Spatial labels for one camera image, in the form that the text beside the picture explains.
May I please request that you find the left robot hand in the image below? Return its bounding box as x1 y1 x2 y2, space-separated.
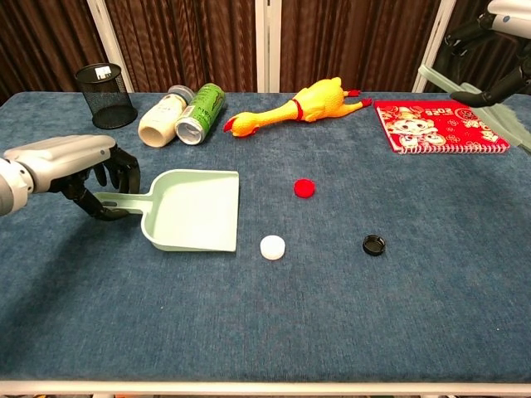
2 134 142 222

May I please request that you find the mint green plastic dustpan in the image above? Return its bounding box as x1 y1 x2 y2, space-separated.
93 168 241 253

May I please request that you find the white partition post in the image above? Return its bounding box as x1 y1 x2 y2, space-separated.
86 0 134 94
254 0 282 94
412 0 456 94

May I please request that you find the mint green hand brush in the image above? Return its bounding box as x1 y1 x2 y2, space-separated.
417 64 531 157

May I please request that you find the green drink can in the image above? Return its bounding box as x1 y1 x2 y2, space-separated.
174 82 227 146

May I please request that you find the white bottle cap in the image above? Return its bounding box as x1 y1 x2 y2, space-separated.
260 235 287 261

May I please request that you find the blue fabric table cover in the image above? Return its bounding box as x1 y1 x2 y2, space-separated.
0 90 531 385

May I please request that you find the red spiral desk calendar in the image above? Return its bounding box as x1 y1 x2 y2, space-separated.
373 99 511 155

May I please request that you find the black mesh pen holder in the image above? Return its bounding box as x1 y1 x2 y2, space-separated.
75 62 139 130

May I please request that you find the black bottle cap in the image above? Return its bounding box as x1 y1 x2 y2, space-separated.
362 234 387 257

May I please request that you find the brown pleated curtain panel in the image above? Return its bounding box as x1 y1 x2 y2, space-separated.
279 0 441 94
0 0 125 107
425 0 531 95
103 0 258 94

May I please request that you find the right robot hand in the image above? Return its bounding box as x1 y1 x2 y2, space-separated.
443 0 531 109

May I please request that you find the cream white plastic bottle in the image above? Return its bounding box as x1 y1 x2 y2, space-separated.
138 85 196 148

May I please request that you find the yellow rubber chicken toy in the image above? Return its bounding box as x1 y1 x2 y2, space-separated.
223 76 373 138

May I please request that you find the red bottle cap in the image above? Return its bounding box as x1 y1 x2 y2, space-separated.
293 177 316 199

